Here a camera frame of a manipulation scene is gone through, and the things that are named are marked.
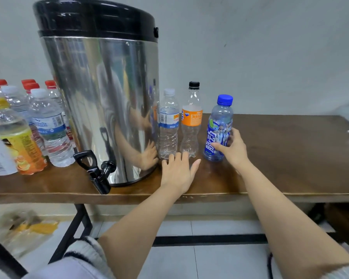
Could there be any person's right hand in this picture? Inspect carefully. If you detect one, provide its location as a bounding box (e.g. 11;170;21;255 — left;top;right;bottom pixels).
212;127;251;172

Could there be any person's left hand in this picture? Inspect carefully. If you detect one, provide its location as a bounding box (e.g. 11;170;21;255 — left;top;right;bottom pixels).
161;152;202;196

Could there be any blue cap plastic bottle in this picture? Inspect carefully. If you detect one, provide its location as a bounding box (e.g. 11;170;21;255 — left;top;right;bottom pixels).
204;94;235;162

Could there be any slim blue label plastic bottle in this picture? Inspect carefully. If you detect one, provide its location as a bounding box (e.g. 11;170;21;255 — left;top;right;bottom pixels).
158;88;181;160

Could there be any orange label black cap bottle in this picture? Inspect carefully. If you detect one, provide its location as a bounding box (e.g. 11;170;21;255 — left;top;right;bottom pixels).
180;81;203;158

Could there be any stainless steel water dispenser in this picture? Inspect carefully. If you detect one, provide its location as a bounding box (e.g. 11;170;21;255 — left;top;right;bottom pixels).
34;0;161;194

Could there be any white cap blue label bottle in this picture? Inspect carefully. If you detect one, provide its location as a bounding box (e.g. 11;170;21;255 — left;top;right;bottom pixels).
29;88;76;168

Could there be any yellow label plastic bottle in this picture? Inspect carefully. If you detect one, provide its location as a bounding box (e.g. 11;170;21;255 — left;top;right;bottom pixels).
0;98;47;175

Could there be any white-cap blue-label bottle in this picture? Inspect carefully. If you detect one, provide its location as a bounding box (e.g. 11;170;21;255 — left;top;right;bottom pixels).
0;85;44;152

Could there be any person's right forearm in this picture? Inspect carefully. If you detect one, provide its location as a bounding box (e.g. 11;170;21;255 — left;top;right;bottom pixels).
238;160;349;279

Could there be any person's left forearm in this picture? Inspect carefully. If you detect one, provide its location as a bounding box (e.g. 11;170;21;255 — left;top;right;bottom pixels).
98;186;190;279

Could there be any yellow debris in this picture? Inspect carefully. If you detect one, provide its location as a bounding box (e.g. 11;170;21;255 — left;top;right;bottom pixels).
14;220;59;235

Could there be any black metal table frame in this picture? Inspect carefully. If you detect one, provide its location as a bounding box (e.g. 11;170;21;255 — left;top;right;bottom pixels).
0;203;338;279

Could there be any black cable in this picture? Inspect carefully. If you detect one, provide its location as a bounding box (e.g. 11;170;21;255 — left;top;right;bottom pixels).
266;250;277;279

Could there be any wooden stool with black frame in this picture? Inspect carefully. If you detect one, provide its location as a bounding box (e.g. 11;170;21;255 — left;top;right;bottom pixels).
323;203;349;253

